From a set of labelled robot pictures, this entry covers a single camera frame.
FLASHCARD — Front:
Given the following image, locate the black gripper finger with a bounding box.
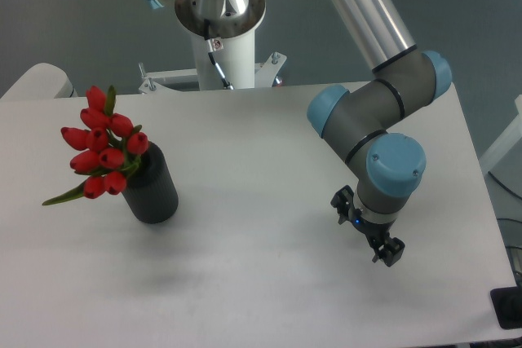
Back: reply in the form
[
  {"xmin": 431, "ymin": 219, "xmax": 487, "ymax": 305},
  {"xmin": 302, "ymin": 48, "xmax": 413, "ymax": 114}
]
[
  {"xmin": 369, "ymin": 234, "xmax": 405, "ymax": 267},
  {"xmin": 330, "ymin": 185, "xmax": 355, "ymax": 224}
]

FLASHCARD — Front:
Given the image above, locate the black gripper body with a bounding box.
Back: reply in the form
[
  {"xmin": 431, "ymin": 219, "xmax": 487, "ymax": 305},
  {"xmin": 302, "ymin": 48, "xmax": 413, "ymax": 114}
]
[{"xmin": 349, "ymin": 207, "xmax": 395, "ymax": 244}]

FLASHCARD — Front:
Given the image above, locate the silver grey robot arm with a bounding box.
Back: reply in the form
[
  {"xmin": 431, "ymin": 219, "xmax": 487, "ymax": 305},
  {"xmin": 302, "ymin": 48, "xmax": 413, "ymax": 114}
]
[{"xmin": 146, "ymin": 0, "xmax": 452, "ymax": 266}]

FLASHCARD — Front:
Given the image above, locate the black ribbed vase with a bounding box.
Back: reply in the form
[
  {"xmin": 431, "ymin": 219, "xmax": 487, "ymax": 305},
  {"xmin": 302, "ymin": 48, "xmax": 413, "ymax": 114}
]
[{"xmin": 122, "ymin": 142, "xmax": 179, "ymax": 224}]

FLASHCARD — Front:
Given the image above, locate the black device at right edge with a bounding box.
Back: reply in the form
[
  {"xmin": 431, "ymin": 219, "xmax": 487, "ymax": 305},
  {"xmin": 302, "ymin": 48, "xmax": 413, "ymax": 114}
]
[{"xmin": 490, "ymin": 286, "xmax": 521, "ymax": 330}]

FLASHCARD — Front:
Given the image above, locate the red tulip bouquet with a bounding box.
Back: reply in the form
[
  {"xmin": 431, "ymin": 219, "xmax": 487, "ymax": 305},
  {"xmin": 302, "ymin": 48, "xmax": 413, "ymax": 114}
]
[{"xmin": 42, "ymin": 86, "xmax": 151, "ymax": 206}]

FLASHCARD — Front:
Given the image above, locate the black cable on pedestal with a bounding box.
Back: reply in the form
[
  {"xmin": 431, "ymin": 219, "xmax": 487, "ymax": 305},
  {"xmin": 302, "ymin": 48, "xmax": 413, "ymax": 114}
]
[{"xmin": 202, "ymin": 18, "xmax": 235, "ymax": 90}]

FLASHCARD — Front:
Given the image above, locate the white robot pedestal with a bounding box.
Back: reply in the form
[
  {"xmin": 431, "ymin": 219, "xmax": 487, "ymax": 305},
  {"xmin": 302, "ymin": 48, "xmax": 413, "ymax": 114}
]
[{"xmin": 137, "ymin": 0, "xmax": 287, "ymax": 95}]

